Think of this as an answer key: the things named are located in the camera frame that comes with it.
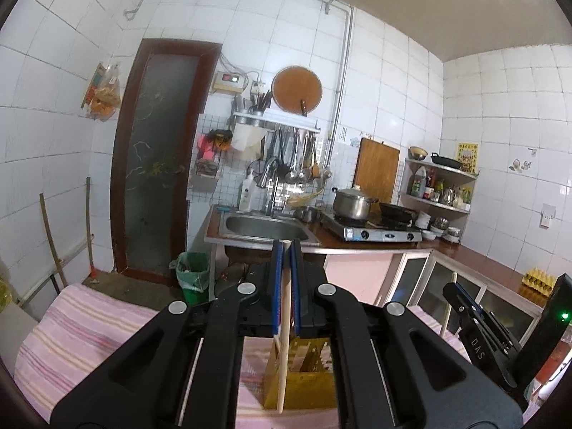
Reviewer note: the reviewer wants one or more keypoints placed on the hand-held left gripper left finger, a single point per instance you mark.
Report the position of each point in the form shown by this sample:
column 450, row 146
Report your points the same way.
column 278, row 295

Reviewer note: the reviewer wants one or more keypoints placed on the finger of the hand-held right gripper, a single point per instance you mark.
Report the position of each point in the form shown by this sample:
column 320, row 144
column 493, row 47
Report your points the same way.
column 502, row 335
column 476, row 344

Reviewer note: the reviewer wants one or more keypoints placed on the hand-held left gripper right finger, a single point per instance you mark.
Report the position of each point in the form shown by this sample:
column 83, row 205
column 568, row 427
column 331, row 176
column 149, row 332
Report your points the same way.
column 295, row 295

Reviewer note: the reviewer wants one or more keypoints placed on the wooden chopstick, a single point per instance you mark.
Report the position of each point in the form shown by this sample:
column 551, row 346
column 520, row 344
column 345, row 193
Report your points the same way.
column 448, row 317
column 281, row 366

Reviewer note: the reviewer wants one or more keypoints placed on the yellow plastic utensil basket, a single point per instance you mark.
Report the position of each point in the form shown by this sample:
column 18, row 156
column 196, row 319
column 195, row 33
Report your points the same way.
column 308, row 388

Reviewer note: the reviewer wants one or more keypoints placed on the row of hanging utensils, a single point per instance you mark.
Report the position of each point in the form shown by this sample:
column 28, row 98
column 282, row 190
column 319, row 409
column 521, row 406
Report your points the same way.
column 295, row 165

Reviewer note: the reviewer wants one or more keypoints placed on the yellow egg tray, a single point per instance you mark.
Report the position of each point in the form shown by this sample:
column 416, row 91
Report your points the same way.
column 538, row 281

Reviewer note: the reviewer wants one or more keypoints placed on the steel sink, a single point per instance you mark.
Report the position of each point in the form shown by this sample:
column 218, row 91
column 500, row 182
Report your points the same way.
column 263, row 228

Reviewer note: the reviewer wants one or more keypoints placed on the kitchen cabinet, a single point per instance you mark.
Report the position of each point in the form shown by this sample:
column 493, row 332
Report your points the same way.
column 447, row 277

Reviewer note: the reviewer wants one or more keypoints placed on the small steel cup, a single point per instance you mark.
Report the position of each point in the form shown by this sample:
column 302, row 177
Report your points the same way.
column 310, row 215

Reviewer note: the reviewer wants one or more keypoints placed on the green trash bin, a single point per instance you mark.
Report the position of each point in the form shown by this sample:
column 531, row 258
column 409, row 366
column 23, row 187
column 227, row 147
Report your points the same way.
column 194, row 277

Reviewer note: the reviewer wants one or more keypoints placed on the yellow strainer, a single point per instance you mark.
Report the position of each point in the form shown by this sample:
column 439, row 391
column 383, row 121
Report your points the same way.
column 301, row 199

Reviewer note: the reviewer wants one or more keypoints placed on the steel gas stove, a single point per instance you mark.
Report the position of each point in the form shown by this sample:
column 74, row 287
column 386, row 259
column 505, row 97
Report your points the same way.
column 380, row 233

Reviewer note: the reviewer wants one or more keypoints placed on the white soap bottle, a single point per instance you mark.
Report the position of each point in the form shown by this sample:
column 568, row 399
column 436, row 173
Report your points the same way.
column 246, row 194

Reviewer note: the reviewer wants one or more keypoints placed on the steel pot with lid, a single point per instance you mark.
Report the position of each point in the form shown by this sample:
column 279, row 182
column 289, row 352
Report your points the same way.
column 353, row 205

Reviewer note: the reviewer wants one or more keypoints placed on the steel faucet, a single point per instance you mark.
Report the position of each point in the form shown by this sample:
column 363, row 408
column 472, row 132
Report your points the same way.
column 272, row 187

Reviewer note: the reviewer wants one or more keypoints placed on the black wok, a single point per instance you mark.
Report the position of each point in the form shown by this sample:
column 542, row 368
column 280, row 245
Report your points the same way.
column 397, row 213

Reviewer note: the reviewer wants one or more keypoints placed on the stack of white bowls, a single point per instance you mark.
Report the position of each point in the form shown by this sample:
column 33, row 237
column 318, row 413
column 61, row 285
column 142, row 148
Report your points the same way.
column 423, row 220

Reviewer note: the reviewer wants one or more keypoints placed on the steel kettle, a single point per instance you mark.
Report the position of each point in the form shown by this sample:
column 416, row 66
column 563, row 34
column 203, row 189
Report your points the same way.
column 447, row 195

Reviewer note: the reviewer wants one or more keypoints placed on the rectangular wooden cutting board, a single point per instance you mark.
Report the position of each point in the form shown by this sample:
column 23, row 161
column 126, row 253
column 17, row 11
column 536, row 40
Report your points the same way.
column 377, row 170

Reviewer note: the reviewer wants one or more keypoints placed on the hanging white plastic bags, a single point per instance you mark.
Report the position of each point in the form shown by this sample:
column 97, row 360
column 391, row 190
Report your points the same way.
column 243, row 138

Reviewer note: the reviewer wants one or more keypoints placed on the pink and orange cloths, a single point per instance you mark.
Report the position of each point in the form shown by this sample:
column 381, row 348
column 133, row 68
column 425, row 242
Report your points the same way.
column 210, row 145

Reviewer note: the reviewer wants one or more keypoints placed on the large oil bottle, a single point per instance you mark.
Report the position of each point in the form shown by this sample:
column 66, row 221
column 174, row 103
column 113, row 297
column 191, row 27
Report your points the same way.
column 418, row 183

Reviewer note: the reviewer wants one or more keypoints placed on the brown frosted glass door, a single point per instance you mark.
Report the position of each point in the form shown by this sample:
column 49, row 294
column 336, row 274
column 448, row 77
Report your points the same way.
column 156, row 165

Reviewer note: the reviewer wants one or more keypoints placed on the black pan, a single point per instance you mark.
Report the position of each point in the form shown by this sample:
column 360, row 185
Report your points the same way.
column 446, row 161

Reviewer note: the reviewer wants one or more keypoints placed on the brown bowl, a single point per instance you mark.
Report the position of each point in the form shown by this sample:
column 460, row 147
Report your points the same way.
column 418, row 153

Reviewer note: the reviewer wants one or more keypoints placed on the steel utensil holder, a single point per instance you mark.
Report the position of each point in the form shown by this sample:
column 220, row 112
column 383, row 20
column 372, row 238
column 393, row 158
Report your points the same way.
column 259, row 106

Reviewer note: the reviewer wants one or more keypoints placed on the long wooden stick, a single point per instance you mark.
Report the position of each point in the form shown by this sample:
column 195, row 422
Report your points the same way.
column 89, row 232

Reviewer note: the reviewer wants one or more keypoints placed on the round wooden board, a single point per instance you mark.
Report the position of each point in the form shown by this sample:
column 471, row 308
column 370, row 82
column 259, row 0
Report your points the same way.
column 295, row 89

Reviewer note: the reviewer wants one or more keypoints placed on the pink striped cloth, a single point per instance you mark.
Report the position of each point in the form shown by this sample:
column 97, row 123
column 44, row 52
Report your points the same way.
column 67, row 335

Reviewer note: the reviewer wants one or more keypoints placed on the short wooden stick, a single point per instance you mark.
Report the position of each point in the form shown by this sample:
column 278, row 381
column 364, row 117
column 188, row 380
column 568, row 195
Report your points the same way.
column 51, row 241

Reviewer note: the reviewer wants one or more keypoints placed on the hanging plastic snack bag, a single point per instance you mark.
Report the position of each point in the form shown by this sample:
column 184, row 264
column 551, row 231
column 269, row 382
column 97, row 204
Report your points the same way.
column 107, row 98

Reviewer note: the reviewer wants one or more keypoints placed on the yellow plastic bag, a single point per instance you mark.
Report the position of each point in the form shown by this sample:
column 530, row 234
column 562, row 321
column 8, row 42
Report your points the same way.
column 4, row 297

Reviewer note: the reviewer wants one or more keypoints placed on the hanging yellow card packet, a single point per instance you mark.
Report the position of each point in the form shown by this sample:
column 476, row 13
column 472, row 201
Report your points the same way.
column 91, row 85

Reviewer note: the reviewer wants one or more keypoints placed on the wall stickers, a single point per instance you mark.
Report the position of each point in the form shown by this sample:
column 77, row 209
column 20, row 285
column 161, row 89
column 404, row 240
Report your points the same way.
column 518, row 165

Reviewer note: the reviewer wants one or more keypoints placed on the metal wall rack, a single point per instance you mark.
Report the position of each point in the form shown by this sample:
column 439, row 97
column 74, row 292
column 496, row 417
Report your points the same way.
column 277, row 121

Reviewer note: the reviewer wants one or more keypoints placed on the corner wall shelf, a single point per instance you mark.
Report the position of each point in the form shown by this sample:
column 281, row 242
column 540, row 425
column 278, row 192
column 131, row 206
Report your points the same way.
column 447, row 170

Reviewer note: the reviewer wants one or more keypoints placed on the yellow wall poster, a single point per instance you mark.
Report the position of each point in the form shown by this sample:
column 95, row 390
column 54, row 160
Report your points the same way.
column 466, row 158

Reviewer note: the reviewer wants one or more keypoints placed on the wall socket with plugs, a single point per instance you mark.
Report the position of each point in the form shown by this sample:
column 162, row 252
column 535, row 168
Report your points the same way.
column 258, row 87

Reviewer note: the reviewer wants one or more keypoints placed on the white wall control box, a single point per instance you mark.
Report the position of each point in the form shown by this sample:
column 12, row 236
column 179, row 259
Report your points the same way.
column 228, row 82

